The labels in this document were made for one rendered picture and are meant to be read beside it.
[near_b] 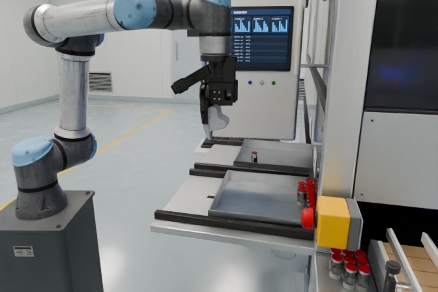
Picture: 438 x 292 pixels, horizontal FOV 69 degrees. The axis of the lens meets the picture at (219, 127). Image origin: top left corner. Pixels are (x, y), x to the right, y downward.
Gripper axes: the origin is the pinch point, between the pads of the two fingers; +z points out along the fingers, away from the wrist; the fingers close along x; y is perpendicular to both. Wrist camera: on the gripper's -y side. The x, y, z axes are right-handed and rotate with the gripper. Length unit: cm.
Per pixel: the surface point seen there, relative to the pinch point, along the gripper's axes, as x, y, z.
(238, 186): 15.5, 5.6, 21.4
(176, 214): -7.9, -6.3, 19.6
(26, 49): 461, -493, 1
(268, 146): 54, 12, 21
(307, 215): -19.4, 25.2, 8.6
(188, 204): 1.3, -6.3, 21.6
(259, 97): 89, 3, 6
